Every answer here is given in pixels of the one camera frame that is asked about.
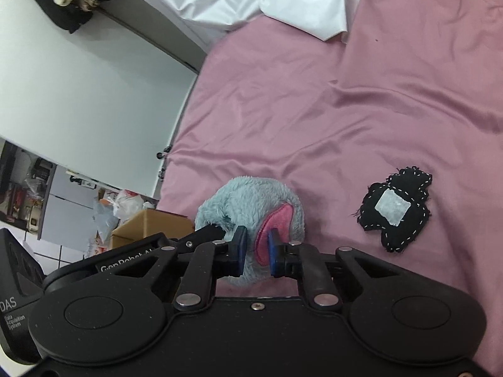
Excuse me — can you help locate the pink bed sheet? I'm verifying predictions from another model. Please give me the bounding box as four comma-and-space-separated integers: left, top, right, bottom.
156, 0, 503, 377

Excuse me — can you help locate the white plastic bag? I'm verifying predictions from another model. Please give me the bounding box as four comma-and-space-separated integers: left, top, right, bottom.
112, 189, 145, 222

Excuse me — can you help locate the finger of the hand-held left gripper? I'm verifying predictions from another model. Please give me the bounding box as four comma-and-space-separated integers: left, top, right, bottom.
173, 224, 237, 253

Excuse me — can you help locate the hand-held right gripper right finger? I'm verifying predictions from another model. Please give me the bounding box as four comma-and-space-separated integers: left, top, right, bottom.
267, 230, 418, 309

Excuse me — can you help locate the grey plastic bag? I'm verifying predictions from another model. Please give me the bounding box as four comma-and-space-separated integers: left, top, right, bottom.
93, 199, 120, 245

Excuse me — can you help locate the light blue fluffy plush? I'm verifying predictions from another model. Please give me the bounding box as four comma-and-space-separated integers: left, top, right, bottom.
195, 177, 307, 288

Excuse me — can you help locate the grey door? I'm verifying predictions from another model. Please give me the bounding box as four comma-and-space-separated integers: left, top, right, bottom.
96, 0, 210, 74

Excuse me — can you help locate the brown cardboard box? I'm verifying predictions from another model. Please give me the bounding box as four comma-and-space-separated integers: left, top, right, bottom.
112, 208, 196, 250

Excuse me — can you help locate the black felt patch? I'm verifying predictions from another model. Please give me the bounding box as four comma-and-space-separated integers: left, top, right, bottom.
351, 167, 433, 254

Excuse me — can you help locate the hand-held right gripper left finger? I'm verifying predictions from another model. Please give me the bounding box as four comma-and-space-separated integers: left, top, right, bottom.
96, 227, 249, 309

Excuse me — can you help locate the cluttered shelf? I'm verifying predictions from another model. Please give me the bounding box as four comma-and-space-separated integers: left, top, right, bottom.
0, 140, 53, 241

